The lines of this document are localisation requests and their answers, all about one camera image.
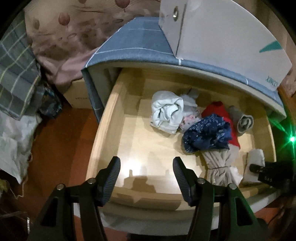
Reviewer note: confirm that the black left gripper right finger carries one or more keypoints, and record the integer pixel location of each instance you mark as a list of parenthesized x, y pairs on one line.
[(202, 195)]

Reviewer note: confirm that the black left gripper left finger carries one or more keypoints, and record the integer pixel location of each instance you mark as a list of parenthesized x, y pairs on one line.
[(91, 195)]

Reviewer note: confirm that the white cloth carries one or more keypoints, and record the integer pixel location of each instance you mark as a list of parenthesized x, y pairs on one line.
[(255, 161)]

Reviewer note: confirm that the beige garment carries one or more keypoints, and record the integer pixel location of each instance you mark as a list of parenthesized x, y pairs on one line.
[(220, 169)]

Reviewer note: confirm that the navy floral underwear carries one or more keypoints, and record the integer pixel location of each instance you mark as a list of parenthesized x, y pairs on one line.
[(210, 133)]

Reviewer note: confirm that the grey sock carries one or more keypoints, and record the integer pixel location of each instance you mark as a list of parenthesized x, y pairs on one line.
[(242, 122)]

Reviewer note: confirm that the light blue garment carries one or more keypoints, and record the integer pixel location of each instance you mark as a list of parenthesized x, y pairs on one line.
[(167, 111)]

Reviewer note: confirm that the wooden drawer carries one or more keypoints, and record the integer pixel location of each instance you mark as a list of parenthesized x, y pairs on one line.
[(146, 178)]

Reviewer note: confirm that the pink floral underwear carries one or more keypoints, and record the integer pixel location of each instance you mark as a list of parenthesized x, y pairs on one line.
[(189, 120)]

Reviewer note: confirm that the red underwear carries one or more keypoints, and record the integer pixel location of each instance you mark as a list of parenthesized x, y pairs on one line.
[(217, 107)]

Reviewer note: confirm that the white crumpled bag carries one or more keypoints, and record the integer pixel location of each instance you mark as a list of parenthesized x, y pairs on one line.
[(16, 141)]

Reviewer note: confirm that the cardboard carton under curtain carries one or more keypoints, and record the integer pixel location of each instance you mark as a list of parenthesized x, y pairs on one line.
[(77, 95)]

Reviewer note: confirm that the green plaid blanket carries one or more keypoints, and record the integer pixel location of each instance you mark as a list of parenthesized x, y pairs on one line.
[(21, 87)]

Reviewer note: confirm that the white cardboard box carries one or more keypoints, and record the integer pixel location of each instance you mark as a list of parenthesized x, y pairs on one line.
[(225, 35)]

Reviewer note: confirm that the blue cloth covered nightstand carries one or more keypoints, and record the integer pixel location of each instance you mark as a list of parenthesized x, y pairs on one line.
[(142, 44)]

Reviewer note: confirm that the leaf pattern curtain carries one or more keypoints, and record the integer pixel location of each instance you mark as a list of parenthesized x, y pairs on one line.
[(65, 34)]

